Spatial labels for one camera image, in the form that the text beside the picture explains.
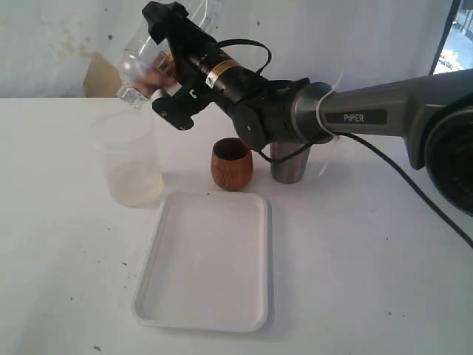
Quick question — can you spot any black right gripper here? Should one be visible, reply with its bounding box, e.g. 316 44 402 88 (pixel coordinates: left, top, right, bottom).
142 1 229 131

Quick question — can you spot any clear plastic dome lid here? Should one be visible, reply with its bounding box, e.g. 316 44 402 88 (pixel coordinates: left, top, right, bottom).
117 21 171 109

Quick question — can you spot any brown wooden cup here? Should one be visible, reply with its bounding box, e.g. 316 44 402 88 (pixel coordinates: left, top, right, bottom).
211 138 253 192

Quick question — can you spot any stainless steel cup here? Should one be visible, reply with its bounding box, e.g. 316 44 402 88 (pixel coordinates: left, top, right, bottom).
270 143 310 184

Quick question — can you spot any clear plastic shaker cup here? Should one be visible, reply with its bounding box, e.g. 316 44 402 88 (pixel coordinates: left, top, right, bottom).
185 0 224 34

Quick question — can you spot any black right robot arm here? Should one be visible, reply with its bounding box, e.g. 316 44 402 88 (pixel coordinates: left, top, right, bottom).
142 1 472 213

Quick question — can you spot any translucent plastic container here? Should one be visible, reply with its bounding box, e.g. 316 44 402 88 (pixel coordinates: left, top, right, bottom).
90 111 163 207

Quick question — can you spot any white plastic tray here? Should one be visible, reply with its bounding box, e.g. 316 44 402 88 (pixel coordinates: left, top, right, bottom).
131 192 269 333

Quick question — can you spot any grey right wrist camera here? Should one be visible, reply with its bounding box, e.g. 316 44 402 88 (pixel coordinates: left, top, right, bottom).
151 82 182 101

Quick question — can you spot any white cable tie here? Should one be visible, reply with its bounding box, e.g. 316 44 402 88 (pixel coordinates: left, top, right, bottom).
313 73 344 178

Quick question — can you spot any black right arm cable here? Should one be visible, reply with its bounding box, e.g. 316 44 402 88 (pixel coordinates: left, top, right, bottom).
217 38 473 249

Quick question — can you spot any dark window frame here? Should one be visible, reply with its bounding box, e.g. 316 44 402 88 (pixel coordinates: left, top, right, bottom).
429 0 461 75

